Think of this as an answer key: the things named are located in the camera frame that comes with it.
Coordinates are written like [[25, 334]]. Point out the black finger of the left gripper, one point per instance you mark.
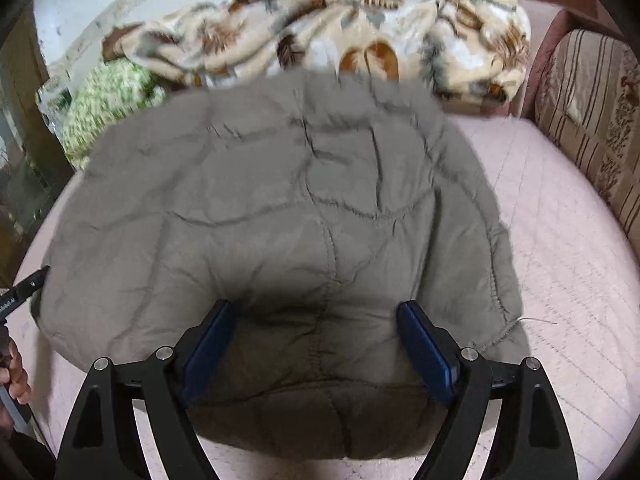
[[18, 294]]

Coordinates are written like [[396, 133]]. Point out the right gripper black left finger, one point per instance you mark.
[[101, 439]]

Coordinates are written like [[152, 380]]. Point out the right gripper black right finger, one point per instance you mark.
[[531, 439]]

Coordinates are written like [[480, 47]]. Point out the grey quilted jacket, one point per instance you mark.
[[316, 204]]

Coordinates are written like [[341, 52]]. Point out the person's hand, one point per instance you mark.
[[15, 377]]

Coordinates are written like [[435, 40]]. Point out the dark wooden glass cabinet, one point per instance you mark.
[[34, 169]]

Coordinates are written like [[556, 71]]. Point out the green white checkered blanket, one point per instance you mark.
[[111, 92]]

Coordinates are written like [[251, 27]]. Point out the striped beige sofa cushion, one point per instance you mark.
[[588, 105]]

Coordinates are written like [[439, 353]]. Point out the beige leaf pattern blanket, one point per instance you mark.
[[470, 51]]

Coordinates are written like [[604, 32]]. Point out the maroon sofa armrest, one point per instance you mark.
[[550, 21]]

